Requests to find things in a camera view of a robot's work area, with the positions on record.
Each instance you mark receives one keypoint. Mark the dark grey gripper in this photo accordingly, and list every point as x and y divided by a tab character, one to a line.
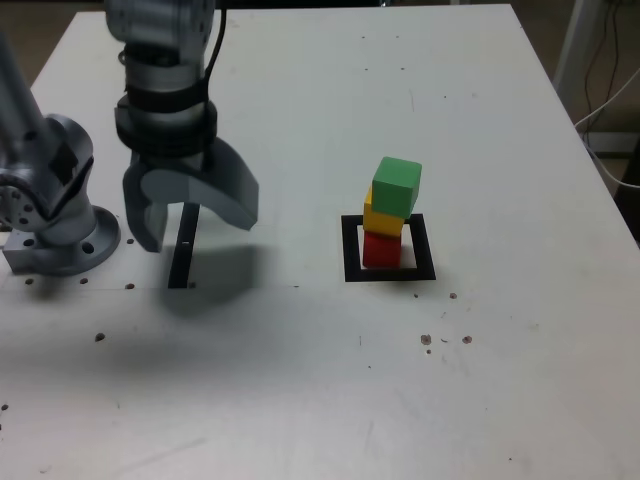
172	162

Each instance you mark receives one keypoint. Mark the yellow cube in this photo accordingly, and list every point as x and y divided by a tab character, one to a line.
382	224

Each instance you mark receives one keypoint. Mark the red cube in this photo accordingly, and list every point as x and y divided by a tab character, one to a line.
381	252

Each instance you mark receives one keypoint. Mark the green cube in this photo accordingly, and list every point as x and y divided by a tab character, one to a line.
395	192

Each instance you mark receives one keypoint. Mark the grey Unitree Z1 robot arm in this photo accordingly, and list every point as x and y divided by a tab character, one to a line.
65	140

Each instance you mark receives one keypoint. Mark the black tape square outline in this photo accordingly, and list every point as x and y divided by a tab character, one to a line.
350	250

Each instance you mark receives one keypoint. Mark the black tape strip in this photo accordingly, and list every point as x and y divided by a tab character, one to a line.
182	260

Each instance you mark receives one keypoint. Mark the black box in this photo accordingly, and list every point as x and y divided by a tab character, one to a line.
612	142

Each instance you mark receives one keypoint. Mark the white post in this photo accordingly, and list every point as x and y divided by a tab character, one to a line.
575	40

